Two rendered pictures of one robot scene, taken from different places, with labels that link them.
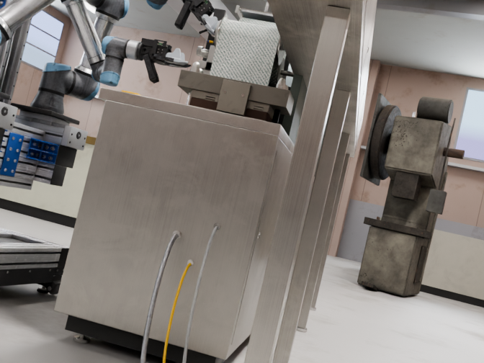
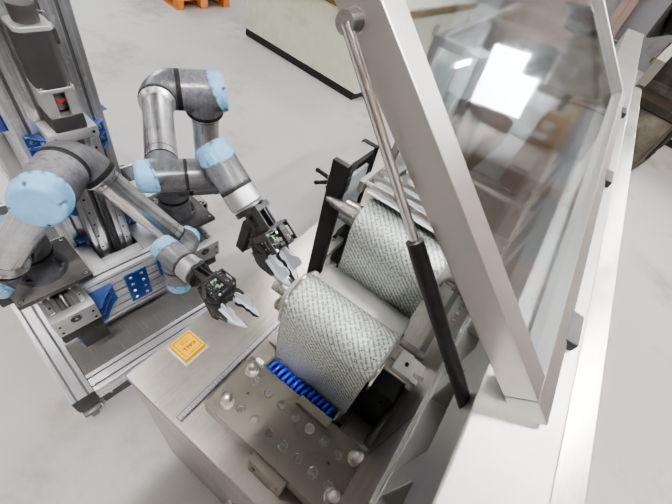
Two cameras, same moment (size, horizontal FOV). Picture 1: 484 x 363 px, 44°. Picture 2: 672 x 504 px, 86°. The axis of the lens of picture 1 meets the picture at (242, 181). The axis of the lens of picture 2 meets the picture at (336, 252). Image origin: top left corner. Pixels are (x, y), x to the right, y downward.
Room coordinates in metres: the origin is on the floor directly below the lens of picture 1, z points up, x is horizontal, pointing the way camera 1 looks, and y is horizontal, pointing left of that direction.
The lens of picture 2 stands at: (1.93, 0.06, 1.96)
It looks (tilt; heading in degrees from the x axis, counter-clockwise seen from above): 47 degrees down; 12
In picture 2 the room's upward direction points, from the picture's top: 17 degrees clockwise
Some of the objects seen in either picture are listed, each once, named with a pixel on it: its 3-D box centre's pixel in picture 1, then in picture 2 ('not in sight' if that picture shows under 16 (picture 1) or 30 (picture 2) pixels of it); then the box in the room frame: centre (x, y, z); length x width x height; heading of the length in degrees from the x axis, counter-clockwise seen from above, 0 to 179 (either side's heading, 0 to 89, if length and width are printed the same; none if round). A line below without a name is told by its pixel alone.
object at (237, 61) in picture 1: (241, 68); (314, 369); (2.31, 0.10, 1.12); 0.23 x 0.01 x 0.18; 79
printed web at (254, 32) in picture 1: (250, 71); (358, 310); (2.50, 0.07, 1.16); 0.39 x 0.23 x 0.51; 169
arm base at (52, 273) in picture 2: not in sight; (36, 259); (2.30, 1.10, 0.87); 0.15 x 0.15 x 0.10
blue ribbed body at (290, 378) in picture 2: not in sight; (301, 389); (2.29, 0.11, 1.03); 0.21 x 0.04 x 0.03; 79
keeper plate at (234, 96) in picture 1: (233, 97); (265, 476); (2.09, 0.09, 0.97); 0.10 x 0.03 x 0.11; 79
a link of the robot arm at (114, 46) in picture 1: (117, 47); (173, 255); (2.41, 0.61, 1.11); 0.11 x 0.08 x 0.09; 79
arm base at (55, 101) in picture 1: (49, 101); (175, 203); (2.77, 0.94, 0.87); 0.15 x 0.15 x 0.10
